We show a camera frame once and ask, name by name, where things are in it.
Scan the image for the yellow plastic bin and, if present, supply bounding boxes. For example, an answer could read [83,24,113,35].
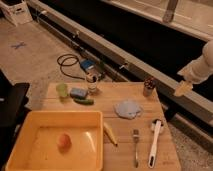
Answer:
[5,111,103,171]

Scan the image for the clear glass jar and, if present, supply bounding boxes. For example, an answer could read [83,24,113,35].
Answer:
[86,74,98,93]

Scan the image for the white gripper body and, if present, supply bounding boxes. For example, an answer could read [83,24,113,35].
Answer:
[178,66,202,84]

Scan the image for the black chair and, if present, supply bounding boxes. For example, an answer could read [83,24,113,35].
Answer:
[0,69,30,171]

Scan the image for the orange peach fruit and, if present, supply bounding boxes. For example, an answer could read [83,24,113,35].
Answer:
[57,134,71,150]

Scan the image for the blue sponge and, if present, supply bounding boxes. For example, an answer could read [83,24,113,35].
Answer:
[70,88,88,99]

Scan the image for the black cable coil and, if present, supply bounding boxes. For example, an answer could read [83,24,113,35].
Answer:
[56,53,88,81]

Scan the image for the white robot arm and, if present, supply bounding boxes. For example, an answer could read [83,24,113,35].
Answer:
[174,40,213,97]

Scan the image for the yellow banana-like corn piece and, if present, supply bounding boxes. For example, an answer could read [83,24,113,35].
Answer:
[104,122,118,146]

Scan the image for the brown pepper shaker cup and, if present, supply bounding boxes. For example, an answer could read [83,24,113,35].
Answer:
[143,77,156,97]

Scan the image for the metal fork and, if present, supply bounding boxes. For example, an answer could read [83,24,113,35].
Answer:
[133,129,139,168]

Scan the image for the blue crumpled cloth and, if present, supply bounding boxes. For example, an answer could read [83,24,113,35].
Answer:
[114,100,142,120]

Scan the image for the cream gripper fingers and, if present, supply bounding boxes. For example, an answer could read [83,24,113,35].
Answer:
[174,81,193,97]

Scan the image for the green pepper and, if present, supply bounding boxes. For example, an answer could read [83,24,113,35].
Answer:
[73,98,94,105]

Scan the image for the green plastic cup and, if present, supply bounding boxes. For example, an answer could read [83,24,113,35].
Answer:
[56,83,68,98]

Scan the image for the blue power device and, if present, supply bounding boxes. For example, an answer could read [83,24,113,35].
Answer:
[80,59,95,71]

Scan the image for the white cardboard box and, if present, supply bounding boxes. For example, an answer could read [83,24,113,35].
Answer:
[0,0,32,26]

